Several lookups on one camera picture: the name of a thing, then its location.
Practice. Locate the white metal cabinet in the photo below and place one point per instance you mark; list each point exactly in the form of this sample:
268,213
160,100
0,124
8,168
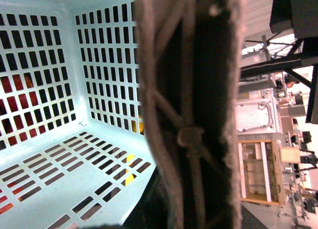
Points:
258,116

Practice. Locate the black metal shelf frame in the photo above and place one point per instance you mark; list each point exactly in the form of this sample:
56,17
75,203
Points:
288,33

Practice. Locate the light teal plastic basket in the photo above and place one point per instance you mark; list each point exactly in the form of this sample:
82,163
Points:
73,154

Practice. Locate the wooden open crate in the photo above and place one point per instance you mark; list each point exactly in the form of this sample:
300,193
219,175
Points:
261,172

